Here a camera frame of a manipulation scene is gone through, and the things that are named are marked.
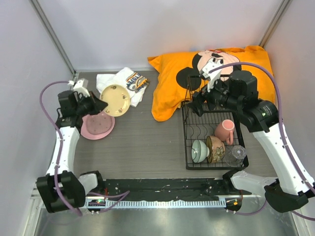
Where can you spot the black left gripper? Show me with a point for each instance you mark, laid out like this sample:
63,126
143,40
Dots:
97,105

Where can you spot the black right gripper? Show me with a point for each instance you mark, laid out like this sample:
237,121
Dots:
196,103

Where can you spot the pink plate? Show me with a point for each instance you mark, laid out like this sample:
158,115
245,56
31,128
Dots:
96,127

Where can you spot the cream floral plate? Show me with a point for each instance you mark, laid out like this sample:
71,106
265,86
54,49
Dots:
118,100

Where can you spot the brown floral bowl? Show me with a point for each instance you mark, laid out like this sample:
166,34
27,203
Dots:
217,149

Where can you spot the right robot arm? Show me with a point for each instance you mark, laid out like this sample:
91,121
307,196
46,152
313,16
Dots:
291,189

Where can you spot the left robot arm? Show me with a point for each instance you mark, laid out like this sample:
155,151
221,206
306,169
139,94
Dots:
60,189

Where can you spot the orange Mickey Mouse pillow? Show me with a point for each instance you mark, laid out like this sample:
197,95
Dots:
177,71

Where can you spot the pink mug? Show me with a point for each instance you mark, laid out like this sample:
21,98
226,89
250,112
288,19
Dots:
225,130

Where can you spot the white printed t-shirt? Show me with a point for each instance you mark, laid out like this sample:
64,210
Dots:
132,81

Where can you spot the light green bowl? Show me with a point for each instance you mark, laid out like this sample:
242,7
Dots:
199,151

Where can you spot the clear glass cup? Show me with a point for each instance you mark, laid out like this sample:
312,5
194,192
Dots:
235,156

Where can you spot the black wire dish rack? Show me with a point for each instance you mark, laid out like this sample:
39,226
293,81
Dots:
200,127

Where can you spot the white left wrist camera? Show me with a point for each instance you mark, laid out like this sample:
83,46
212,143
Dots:
80,86

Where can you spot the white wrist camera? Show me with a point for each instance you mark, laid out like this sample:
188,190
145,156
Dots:
80,86
211,72

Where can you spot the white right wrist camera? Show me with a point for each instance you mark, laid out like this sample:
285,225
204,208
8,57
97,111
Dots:
211,72

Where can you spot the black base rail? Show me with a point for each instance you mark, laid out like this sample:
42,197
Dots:
168,189

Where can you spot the aluminium frame rail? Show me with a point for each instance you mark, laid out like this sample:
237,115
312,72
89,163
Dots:
51,32

